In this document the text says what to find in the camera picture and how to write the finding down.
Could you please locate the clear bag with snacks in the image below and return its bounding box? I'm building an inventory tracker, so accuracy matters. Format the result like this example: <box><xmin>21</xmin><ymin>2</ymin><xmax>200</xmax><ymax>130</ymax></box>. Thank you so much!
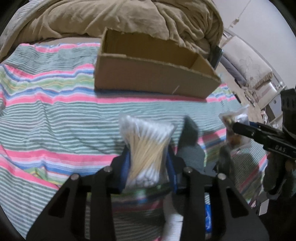
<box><xmin>219</xmin><ymin>105</ymin><xmax>251</xmax><ymax>151</ymax></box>

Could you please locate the blue Vinda tissue pack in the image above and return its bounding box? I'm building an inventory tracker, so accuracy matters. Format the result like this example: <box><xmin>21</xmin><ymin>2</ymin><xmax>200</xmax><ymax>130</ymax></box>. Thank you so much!
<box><xmin>205</xmin><ymin>202</ymin><xmax>212</xmax><ymax>233</ymax></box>

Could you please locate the white sock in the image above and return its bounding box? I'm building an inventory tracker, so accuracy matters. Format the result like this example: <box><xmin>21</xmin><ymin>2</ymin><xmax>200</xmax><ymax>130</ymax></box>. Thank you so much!
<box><xmin>162</xmin><ymin>192</ymin><xmax>183</xmax><ymax>241</ymax></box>

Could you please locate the grey sock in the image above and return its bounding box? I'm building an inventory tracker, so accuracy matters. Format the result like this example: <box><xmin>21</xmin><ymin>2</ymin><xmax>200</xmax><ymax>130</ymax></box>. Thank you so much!
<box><xmin>171</xmin><ymin>115</ymin><xmax>232</xmax><ymax>209</ymax></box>

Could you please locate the bag of cotton swabs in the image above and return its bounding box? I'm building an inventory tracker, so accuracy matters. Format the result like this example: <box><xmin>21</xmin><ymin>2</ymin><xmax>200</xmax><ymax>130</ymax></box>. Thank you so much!
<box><xmin>119</xmin><ymin>114</ymin><xmax>176</xmax><ymax>190</ymax></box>

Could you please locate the white pillow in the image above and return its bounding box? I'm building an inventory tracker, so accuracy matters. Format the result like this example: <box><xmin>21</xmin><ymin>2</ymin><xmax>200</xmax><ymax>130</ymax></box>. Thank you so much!
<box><xmin>222</xmin><ymin>36</ymin><xmax>273</xmax><ymax>89</ymax></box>

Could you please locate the black phone on stand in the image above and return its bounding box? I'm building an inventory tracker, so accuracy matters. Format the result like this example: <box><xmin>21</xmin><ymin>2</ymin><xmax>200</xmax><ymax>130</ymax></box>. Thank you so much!
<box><xmin>209</xmin><ymin>46</ymin><xmax>223</xmax><ymax>69</ymax></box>

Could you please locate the striped colourful towel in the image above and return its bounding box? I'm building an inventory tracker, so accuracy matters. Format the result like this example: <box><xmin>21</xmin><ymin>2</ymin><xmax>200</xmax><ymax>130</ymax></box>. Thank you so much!
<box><xmin>0</xmin><ymin>42</ymin><xmax>270</xmax><ymax>241</ymax></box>

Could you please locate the tan fleece blanket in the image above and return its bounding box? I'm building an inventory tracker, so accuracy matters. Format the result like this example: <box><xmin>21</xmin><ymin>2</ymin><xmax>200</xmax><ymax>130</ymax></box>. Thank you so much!
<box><xmin>1</xmin><ymin>1</ymin><xmax>224</xmax><ymax>58</ymax></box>

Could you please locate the brown cardboard box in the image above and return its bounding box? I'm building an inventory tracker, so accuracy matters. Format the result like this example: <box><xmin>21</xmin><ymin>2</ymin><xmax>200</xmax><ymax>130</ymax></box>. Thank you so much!
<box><xmin>94</xmin><ymin>29</ymin><xmax>221</xmax><ymax>99</ymax></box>

